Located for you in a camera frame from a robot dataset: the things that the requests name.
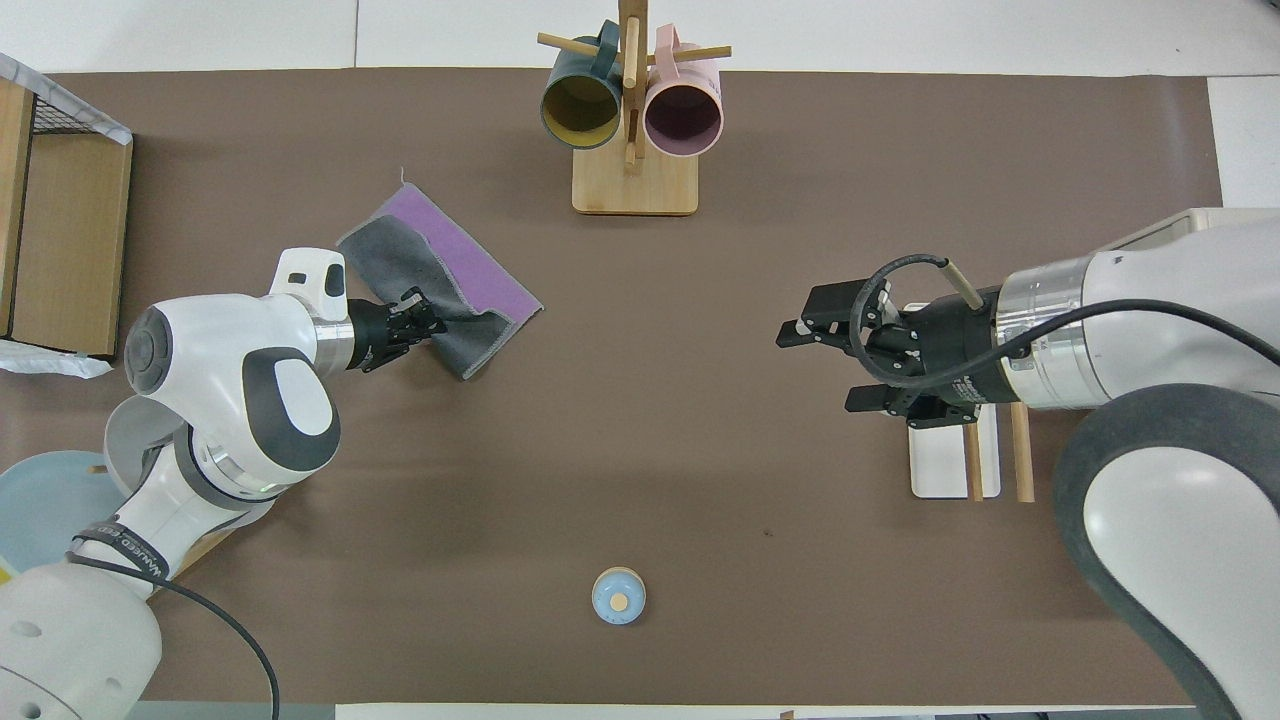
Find pink mug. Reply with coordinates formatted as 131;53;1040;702
643;25;724;159

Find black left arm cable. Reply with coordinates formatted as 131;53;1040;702
65;550;281;720

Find cream toaster oven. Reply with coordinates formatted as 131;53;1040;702
1095;207;1280;256

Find purple and grey towel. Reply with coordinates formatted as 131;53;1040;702
337;185;544;382

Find wooden mug tree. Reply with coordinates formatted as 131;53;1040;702
537;0;733;217

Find white towel rack wooden bars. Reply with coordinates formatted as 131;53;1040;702
905;300;1036;503

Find light blue plate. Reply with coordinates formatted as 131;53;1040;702
0;450;126;576

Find brown table mat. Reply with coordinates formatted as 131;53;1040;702
0;68;1226;706

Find blue call bell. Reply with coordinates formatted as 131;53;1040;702
591;566;647;627

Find wooden box with basket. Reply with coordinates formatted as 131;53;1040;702
0;52;134;379

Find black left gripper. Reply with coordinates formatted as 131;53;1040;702
345;287;448;373

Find black wire basket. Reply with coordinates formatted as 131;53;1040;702
28;92;126;138

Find wooden plate rack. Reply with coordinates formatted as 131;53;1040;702
85;460;246;583

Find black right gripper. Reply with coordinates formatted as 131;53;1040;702
777;280;1011;429

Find grey plate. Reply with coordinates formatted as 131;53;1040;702
104;395;201;501

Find dark teal mug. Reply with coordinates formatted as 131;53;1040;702
540;20;626;151

